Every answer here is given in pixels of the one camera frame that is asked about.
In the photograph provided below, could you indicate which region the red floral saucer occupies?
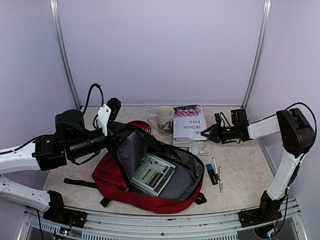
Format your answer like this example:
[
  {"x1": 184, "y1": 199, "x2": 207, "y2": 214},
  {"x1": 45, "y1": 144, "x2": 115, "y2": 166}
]
[{"x1": 141, "y1": 125, "x2": 152, "y2": 134}]

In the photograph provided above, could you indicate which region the white floral mug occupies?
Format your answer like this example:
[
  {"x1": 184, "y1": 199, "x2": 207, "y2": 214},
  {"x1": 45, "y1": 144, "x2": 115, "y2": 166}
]
[{"x1": 147, "y1": 106, "x2": 175, "y2": 137}]

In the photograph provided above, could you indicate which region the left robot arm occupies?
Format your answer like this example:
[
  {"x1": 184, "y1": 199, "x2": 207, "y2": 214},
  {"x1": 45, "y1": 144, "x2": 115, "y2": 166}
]
[{"x1": 0, "y1": 104, "x2": 125, "y2": 228}]

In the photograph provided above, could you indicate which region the white marker black cap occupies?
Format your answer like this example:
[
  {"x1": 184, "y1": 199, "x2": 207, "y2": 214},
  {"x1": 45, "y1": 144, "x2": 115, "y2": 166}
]
[{"x1": 211, "y1": 157, "x2": 218, "y2": 174}]

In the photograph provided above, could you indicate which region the slim white pen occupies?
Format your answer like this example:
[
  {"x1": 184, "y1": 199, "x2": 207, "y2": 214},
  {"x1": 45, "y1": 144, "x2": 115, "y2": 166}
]
[{"x1": 218, "y1": 175, "x2": 223, "y2": 193}]

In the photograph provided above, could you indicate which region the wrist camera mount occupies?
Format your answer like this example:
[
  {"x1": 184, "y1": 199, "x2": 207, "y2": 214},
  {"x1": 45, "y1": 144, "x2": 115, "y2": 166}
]
[
  {"x1": 96, "y1": 97, "x2": 121, "y2": 137},
  {"x1": 214, "y1": 111, "x2": 231, "y2": 127}
]

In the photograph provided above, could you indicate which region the aluminium frame post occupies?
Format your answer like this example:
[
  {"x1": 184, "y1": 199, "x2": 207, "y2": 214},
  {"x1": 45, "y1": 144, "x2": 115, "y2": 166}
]
[
  {"x1": 241, "y1": 0, "x2": 272, "y2": 109},
  {"x1": 49, "y1": 0, "x2": 82, "y2": 110}
]

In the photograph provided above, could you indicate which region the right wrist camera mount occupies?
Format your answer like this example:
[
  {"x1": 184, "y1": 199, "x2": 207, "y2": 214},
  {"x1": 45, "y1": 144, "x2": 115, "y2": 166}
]
[{"x1": 214, "y1": 111, "x2": 231, "y2": 127}]

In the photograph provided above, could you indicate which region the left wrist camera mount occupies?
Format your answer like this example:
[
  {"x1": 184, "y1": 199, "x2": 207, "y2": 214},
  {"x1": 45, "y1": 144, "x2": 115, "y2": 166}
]
[{"x1": 96, "y1": 97, "x2": 121, "y2": 137}]

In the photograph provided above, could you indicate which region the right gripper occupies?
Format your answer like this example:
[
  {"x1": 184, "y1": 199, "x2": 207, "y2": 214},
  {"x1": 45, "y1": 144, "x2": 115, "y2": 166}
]
[{"x1": 201, "y1": 121, "x2": 239, "y2": 144}]

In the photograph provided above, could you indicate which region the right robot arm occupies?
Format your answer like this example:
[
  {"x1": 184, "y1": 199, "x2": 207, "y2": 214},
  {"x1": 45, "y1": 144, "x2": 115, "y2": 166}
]
[{"x1": 201, "y1": 102, "x2": 318, "y2": 228}]

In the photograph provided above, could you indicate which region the front aluminium rail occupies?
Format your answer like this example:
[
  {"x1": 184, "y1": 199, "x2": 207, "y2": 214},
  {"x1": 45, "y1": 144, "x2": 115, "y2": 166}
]
[{"x1": 16, "y1": 198, "x2": 310, "y2": 240}]

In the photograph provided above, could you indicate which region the white Designer Fate book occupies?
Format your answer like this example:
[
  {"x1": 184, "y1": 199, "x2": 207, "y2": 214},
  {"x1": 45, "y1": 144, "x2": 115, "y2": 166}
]
[{"x1": 173, "y1": 104, "x2": 207, "y2": 142}]

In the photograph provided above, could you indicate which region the red backpack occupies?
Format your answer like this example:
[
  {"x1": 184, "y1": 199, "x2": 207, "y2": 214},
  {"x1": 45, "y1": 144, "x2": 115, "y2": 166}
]
[{"x1": 64, "y1": 121, "x2": 207, "y2": 214}]

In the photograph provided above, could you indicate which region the white charger with cable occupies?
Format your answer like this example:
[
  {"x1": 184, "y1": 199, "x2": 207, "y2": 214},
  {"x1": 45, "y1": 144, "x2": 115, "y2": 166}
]
[{"x1": 188, "y1": 146, "x2": 208, "y2": 157}]

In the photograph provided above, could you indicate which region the grey photo cover book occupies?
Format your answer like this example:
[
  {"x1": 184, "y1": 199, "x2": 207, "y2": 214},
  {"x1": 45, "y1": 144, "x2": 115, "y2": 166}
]
[{"x1": 131, "y1": 152, "x2": 176, "y2": 197}]

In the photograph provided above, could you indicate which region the red marker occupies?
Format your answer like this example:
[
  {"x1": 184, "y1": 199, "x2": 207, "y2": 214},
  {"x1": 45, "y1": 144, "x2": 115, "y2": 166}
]
[{"x1": 217, "y1": 166, "x2": 223, "y2": 183}]

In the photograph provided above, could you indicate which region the right aluminium frame post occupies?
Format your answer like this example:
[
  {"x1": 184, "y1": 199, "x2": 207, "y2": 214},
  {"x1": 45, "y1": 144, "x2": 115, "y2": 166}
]
[{"x1": 241, "y1": 0, "x2": 272, "y2": 109}]

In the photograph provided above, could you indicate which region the blue black highlighter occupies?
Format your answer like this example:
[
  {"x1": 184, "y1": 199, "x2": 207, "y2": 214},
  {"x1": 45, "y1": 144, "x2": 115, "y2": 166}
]
[{"x1": 205, "y1": 163, "x2": 218, "y2": 185}]

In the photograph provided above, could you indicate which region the left aluminium frame post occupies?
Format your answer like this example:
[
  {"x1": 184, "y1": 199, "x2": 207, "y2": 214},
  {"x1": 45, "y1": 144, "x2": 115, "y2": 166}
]
[{"x1": 49, "y1": 0, "x2": 82, "y2": 110}]

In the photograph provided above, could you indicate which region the thin grey booklet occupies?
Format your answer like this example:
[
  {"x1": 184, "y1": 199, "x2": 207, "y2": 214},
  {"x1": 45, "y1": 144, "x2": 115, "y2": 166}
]
[{"x1": 172, "y1": 136, "x2": 207, "y2": 148}]

